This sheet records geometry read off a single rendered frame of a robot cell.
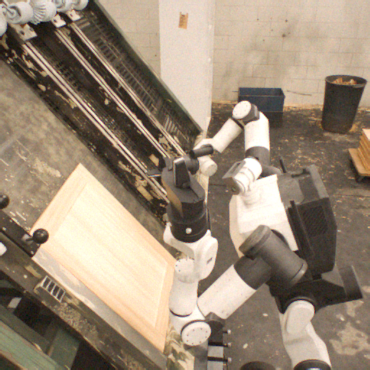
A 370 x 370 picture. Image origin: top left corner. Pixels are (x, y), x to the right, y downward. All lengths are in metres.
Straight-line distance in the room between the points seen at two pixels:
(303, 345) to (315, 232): 0.54
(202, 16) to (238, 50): 1.58
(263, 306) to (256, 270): 1.73
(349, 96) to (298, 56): 1.29
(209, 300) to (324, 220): 0.39
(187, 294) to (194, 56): 4.12
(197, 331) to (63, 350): 0.35
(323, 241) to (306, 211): 0.12
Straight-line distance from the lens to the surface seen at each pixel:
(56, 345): 1.14
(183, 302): 1.03
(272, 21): 6.23
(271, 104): 5.42
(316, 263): 1.27
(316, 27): 6.30
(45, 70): 1.62
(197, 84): 5.00
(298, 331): 1.48
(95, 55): 2.09
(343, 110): 5.46
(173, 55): 4.97
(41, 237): 0.97
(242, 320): 2.65
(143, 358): 1.27
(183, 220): 0.83
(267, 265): 1.03
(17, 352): 0.96
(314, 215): 1.16
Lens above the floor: 1.98
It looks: 30 degrees down
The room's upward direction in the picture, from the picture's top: straight up
